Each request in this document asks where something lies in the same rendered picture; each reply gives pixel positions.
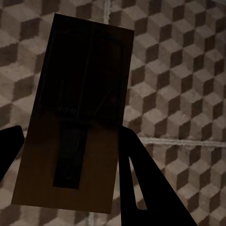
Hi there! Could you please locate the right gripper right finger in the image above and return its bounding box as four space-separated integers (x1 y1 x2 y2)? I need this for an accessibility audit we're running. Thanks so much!
118 126 197 226

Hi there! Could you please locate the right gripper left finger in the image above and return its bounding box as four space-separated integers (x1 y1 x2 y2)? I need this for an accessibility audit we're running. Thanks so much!
0 125 25 182

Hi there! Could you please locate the mousetrap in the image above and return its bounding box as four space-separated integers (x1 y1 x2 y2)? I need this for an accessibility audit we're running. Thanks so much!
11 14 135 214

